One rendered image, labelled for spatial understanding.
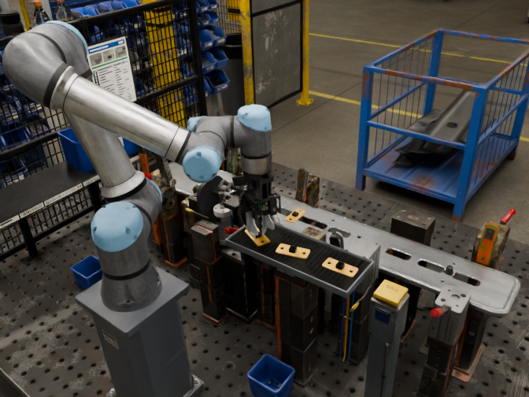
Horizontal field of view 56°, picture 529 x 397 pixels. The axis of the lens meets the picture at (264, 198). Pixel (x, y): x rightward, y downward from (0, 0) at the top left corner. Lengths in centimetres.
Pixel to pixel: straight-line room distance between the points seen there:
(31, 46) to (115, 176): 35
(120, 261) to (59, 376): 64
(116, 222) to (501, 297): 101
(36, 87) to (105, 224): 33
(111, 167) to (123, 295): 31
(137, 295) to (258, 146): 46
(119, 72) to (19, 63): 127
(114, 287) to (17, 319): 80
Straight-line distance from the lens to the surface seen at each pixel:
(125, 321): 126
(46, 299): 205
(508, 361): 178
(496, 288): 154
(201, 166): 103
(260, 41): 469
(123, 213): 121
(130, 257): 121
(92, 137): 124
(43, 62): 108
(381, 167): 384
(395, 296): 120
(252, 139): 115
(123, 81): 236
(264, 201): 121
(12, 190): 211
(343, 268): 125
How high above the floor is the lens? 196
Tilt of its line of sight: 32 degrees down
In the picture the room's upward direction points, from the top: 3 degrees counter-clockwise
